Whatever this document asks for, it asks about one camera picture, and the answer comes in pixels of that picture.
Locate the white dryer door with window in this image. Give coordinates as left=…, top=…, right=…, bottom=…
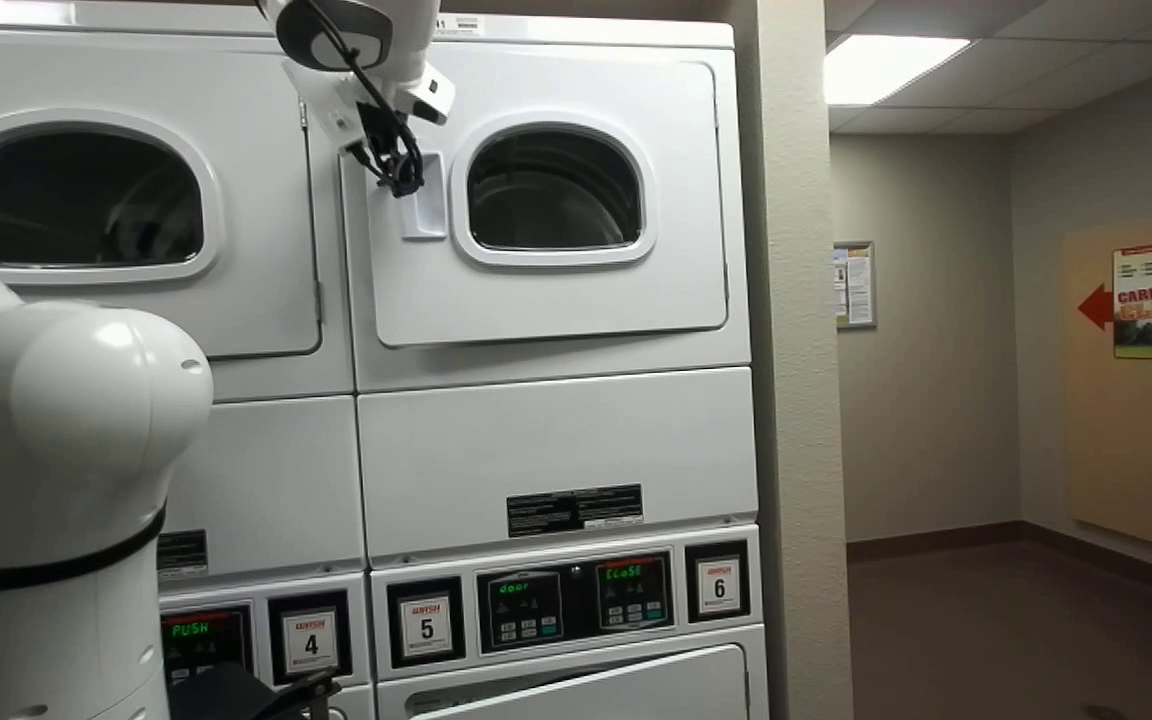
left=0, top=42, right=327, bottom=369

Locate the rectangular ceiling light panel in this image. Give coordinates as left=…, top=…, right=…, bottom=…
left=822, top=32, right=971, bottom=113

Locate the number five label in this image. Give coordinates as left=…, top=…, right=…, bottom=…
left=385, top=572, right=467, bottom=671

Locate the number four label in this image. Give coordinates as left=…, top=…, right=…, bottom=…
left=263, top=589, right=357, bottom=682

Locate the number six label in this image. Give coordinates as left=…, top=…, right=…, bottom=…
left=684, top=536, right=751, bottom=625

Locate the white lower dryer door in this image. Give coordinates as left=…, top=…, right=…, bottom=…
left=374, top=625, right=770, bottom=720

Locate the white dryer door with handle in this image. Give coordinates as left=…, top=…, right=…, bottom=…
left=357, top=47, right=735, bottom=351

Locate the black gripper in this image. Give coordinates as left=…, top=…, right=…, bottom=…
left=343, top=99, right=427, bottom=199

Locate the wide black warning sticker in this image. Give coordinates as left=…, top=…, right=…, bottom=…
left=506, top=480, right=646, bottom=541

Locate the small black warning sticker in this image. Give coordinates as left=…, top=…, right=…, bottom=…
left=153, top=526, right=211, bottom=574

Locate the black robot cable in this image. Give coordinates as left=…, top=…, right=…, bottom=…
left=293, top=0, right=402, bottom=135

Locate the black dryer control panel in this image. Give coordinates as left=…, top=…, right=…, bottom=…
left=155, top=605, right=255, bottom=693
left=475, top=546, right=676, bottom=655

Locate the white stacked dryer numbered four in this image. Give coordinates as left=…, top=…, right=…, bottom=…
left=0, top=3, right=380, bottom=720

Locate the small framed wall notice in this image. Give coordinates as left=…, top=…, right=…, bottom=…
left=833, top=235, right=880, bottom=333

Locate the white stacked dryer numbered five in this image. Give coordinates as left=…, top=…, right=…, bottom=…
left=327, top=6, right=774, bottom=720

